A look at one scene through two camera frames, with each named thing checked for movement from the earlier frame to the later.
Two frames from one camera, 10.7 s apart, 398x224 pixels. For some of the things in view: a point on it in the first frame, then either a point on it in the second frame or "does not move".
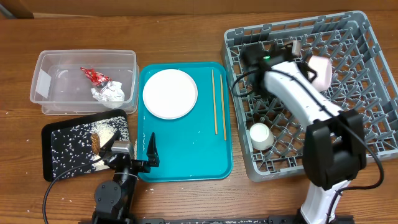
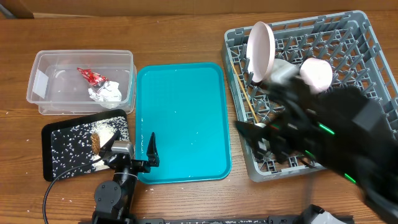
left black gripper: [144, 166] does not move
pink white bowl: [323, 66] does not move
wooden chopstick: [214, 103] to [244, 92]
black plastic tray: [69, 143] does not move
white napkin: [111, 94] does not move
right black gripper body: [302, 68] to [280, 134]
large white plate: [170, 94] to [260, 51]
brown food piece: [95, 144] does not move
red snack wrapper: [94, 77] does not move
